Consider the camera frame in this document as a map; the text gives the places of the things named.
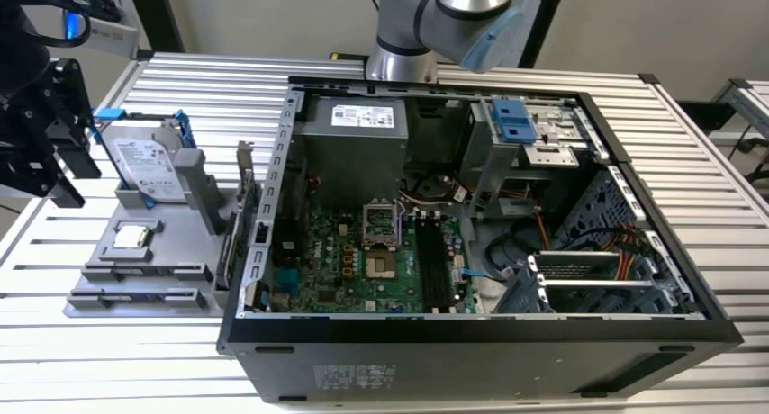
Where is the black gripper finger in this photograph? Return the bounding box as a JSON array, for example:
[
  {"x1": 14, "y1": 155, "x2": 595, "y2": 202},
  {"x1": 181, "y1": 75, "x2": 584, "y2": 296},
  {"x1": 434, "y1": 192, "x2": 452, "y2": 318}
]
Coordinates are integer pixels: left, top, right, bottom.
[
  {"x1": 45, "y1": 57, "x2": 103, "y2": 182},
  {"x1": 0, "y1": 91, "x2": 87, "y2": 210}
]

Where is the dark RAM stick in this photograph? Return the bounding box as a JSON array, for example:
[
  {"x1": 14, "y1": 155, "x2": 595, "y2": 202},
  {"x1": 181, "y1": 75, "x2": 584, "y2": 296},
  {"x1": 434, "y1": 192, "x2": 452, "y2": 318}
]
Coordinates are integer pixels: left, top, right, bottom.
[
  {"x1": 70, "y1": 287, "x2": 201, "y2": 299},
  {"x1": 83, "y1": 262, "x2": 207, "y2": 275}
]

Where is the blue disk carrier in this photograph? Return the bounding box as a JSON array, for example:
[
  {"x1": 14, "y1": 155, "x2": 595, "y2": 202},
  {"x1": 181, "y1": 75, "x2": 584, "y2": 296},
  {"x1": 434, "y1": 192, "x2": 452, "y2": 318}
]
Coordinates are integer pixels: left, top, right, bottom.
[{"x1": 89, "y1": 107, "x2": 195, "y2": 208}]

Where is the silver hard disk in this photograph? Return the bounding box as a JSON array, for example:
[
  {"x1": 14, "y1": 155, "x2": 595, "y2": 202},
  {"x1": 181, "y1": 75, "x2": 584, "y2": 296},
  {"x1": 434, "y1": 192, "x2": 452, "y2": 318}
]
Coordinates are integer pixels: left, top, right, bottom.
[{"x1": 99, "y1": 117, "x2": 186, "y2": 203}]

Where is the silver CPU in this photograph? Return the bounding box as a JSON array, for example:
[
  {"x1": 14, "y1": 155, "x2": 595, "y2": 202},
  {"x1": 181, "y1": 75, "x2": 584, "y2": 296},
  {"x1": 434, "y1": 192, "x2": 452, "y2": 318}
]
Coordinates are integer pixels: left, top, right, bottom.
[{"x1": 114, "y1": 225, "x2": 151, "y2": 249}]

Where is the grey parts rack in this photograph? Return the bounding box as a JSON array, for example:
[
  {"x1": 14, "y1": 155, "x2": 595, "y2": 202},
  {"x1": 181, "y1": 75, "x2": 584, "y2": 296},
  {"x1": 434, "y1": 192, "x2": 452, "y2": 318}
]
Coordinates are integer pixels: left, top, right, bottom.
[{"x1": 65, "y1": 148, "x2": 266, "y2": 319}]

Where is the grey power supply unit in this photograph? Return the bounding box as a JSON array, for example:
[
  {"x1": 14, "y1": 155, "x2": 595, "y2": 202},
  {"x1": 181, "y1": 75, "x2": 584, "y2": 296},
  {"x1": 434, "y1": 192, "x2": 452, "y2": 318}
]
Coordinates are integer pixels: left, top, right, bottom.
[{"x1": 294, "y1": 96, "x2": 412, "y2": 208}]

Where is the green motherboard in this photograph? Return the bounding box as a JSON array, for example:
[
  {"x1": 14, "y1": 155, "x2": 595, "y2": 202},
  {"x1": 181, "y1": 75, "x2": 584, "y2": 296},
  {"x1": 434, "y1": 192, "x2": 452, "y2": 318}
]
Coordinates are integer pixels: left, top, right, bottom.
[{"x1": 268, "y1": 206, "x2": 483, "y2": 316}]

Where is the CPU socket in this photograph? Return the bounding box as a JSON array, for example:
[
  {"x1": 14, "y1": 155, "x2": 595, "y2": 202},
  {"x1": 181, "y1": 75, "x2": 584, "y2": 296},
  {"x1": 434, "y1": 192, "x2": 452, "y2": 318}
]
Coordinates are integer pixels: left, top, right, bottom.
[{"x1": 365, "y1": 247, "x2": 404, "y2": 281}]

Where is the black round cooler fan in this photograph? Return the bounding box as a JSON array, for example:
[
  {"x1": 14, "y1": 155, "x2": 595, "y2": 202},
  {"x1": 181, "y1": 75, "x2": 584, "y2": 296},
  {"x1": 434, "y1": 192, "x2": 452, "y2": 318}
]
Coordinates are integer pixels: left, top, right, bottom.
[{"x1": 413, "y1": 174, "x2": 460, "y2": 204}]

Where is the grey metal drive cage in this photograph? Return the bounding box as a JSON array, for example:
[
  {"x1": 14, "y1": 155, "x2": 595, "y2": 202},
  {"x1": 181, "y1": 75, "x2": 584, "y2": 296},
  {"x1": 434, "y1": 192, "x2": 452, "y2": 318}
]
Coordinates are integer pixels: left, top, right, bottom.
[{"x1": 460, "y1": 96, "x2": 596, "y2": 220}]

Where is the blue drive bay latch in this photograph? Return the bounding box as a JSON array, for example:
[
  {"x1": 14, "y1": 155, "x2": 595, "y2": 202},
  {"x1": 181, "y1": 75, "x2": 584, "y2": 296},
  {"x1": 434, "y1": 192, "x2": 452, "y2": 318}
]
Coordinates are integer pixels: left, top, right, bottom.
[{"x1": 489, "y1": 98, "x2": 536, "y2": 144}]

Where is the black open PC case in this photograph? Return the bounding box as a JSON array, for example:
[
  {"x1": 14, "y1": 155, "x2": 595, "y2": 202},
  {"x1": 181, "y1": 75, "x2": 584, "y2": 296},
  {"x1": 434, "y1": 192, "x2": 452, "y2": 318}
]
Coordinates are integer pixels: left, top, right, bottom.
[{"x1": 216, "y1": 75, "x2": 747, "y2": 404}]

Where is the grey disk bay cage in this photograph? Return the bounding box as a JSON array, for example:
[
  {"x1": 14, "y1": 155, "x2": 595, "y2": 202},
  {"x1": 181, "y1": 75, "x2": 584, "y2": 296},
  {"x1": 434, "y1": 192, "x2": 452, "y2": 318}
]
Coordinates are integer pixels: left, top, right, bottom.
[{"x1": 492, "y1": 249, "x2": 691, "y2": 317}]

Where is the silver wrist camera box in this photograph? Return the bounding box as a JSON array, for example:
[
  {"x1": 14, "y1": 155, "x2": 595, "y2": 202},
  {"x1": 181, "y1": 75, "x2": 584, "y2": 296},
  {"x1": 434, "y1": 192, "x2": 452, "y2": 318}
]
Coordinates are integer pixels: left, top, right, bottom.
[{"x1": 59, "y1": 8, "x2": 141, "y2": 59}]

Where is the black camera cable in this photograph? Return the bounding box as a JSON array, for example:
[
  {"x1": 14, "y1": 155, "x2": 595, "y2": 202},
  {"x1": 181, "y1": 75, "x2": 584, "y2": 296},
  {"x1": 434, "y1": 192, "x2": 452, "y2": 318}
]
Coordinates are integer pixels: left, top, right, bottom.
[{"x1": 15, "y1": 0, "x2": 126, "y2": 49}]

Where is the black upright post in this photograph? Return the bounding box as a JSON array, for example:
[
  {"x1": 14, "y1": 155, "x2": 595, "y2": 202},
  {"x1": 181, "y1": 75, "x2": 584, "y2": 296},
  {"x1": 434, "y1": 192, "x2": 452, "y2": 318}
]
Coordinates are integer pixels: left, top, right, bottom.
[
  {"x1": 520, "y1": 0, "x2": 572, "y2": 68},
  {"x1": 123, "y1": 0, "x2": 187, "y2": 54}
]

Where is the graphics card with silver bracket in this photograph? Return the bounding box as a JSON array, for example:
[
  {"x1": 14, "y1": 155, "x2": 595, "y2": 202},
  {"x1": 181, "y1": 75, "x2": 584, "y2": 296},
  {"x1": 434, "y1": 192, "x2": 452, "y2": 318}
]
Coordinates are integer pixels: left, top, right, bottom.
[{"x1": 214, "y1": 139, "x2": 266, "y2": 294}]

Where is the metal socket cover frame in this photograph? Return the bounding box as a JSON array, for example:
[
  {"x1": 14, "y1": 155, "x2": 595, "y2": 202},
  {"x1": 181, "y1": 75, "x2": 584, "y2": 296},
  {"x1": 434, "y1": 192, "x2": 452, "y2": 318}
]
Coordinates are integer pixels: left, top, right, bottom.
[{"x1": 362, "y1": 201, "x2": 402, "y2": 249}]

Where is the thin wire locking lever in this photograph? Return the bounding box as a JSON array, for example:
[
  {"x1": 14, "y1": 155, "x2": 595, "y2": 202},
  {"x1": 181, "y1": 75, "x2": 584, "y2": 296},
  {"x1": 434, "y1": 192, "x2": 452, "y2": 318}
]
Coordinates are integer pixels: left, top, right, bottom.
[{"x1": 390, "y1": 196, "x2": 404, "y2": 251}]

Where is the black looped wire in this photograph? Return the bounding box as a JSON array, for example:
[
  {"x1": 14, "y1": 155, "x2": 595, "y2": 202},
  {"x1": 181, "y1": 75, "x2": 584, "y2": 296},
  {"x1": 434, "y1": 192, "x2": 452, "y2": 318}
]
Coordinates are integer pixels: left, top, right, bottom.
[{"x1": 485, "y1": 219, "x2": 532, "y2": 281}]

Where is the thin orange wire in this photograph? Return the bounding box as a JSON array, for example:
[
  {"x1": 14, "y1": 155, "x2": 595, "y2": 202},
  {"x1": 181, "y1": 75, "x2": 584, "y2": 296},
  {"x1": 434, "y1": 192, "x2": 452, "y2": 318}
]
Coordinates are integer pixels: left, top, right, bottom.
[{"x1": 533, "y1": 205, "x2": 552, "y2": 253}]

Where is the orange red yellow wire bundle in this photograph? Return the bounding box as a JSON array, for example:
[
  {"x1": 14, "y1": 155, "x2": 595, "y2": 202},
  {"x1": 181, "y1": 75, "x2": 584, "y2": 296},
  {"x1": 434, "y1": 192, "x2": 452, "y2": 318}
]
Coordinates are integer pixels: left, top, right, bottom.
[{"x1": 599, "y1": 222, "x2": 649, "y2": 284}]

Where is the metal side table frame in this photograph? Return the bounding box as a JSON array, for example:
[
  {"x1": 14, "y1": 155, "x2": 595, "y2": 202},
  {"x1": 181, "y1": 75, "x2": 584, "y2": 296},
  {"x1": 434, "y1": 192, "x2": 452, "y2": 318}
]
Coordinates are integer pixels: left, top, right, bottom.
[{"x1": 679, "y1": 77, "x2": 769, "y2": 185}]

